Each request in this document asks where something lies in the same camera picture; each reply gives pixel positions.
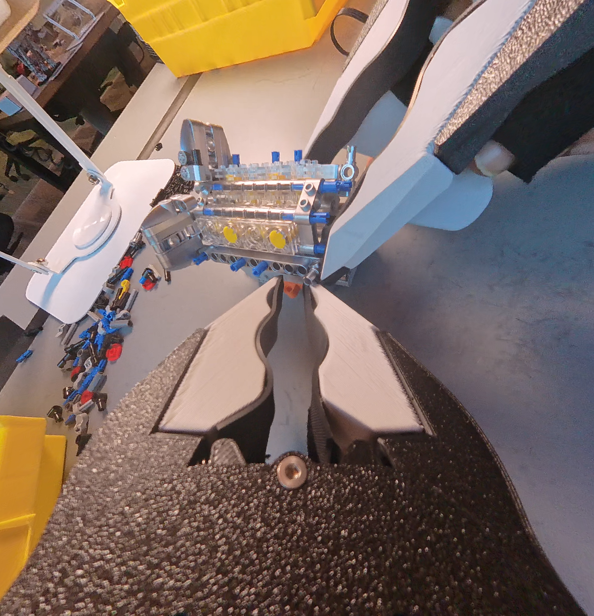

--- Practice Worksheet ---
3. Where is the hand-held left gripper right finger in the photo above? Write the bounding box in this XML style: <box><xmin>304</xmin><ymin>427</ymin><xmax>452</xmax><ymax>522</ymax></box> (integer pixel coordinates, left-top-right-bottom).
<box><xmin>304</xmin><ymin>284</ymin><xmax>429</xmax><ymax>454</ymax></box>

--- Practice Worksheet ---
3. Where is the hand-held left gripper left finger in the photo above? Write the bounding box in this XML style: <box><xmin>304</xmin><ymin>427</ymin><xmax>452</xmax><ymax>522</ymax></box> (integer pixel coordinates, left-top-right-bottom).
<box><xmin>154</xmin><ymin>278</ymin><xmax>282</xmax><ymax>452</ymax></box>

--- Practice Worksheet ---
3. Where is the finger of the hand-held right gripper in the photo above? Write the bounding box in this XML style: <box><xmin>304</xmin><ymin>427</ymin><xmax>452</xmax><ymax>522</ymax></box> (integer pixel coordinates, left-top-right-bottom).
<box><xmin>321</xmin><ymin>0</ymin><xmax>534</xmax><ymax>282</ymax></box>
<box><xmin>304</xmin><ymin>0</ymin><xmax>437</xmax><ymax>164</ymax></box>

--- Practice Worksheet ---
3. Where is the toy brick engine model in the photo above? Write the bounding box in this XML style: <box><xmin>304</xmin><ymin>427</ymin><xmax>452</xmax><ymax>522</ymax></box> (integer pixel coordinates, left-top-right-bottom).
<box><xmin>141</xmin><ymin>119</ymin><xmax>360</xmax><ymax>289</ymax></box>

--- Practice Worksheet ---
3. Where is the grey desk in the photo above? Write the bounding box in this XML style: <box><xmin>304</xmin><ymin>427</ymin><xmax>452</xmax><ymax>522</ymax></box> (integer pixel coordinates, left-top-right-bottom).
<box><xmin>0</xmin><ymin>39</ymin><xmax>594</xmax><ymax>616</ymax></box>

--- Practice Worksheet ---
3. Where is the background desk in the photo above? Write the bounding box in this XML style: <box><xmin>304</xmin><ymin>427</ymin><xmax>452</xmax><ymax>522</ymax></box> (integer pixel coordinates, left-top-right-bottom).
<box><xmin>8</xmin><ymin>0</ymin><xmax>120</xmax><ymax>108</ymax></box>

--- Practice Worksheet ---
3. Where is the pile of coloured brick parts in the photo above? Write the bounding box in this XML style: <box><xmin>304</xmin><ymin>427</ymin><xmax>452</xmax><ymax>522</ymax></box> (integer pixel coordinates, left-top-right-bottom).
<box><xmin>18</xmin><ymin>246</ymin><xmax>169</xmax><ymax>455</ymax></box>

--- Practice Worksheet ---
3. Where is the large yellow plastic bin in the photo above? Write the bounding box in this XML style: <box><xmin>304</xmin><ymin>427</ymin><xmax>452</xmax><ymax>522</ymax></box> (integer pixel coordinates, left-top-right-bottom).
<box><xmin>109</xmin><ymin>0</ymin><xmax>346</xmax><ymax>77</ymax></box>

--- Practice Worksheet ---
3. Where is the white book stand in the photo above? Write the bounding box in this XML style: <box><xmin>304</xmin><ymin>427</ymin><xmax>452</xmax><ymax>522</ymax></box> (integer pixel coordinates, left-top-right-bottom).
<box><xmin>0</xmin><ymin>0</ymin><xmax>178</xmax><ymax>326</ymax></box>

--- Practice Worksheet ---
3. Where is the black motor cable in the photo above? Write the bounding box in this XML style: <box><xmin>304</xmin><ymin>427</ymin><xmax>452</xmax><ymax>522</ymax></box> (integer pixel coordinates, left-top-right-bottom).
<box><xmin>330</xmin><ymin>8</ymin><xmax>371</xmax><ymax>55</ymax></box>

